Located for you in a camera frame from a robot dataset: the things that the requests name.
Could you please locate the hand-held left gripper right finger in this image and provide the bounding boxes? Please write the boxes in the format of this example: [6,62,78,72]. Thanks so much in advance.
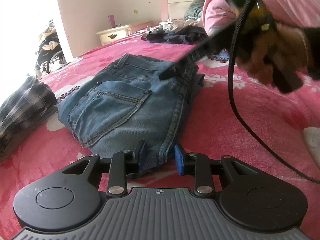
[174,144,259,197]

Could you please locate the person's right hand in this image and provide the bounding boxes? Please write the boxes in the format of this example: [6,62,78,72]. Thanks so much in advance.
[237,26,310,84]

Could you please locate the red floral blanket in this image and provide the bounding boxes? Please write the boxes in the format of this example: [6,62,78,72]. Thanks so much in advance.
[0,21,320,240]

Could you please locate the black cable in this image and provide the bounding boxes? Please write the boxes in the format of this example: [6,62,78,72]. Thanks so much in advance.
[228,0,320,182]

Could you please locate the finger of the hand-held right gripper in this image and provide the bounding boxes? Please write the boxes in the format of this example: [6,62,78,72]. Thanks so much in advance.
[159,22,237,80]

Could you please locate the wheelchair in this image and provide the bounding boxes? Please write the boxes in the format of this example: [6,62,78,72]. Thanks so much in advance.
[34,19,67,74]

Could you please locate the blue denim jeans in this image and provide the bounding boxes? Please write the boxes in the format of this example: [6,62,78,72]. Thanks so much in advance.
[57,53,205,173]

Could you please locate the dark blue crumpled garment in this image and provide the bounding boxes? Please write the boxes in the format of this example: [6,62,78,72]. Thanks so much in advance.
[141,25,209,45]

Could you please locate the teal patterned blanket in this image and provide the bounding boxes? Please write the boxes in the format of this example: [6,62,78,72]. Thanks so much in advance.
[184,0,207,20]

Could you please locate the beige crumpled garment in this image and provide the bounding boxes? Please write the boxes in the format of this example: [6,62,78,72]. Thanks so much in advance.
[146,18,200,34]

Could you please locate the cream nightstand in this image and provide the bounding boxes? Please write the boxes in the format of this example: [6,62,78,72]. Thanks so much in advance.
[97,24,132,46]

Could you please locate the grey plaid shirt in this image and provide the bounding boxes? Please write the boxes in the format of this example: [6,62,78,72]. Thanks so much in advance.
[0,76,58,162]

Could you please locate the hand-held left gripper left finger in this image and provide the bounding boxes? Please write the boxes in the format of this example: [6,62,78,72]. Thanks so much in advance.
[62,140,147,197]

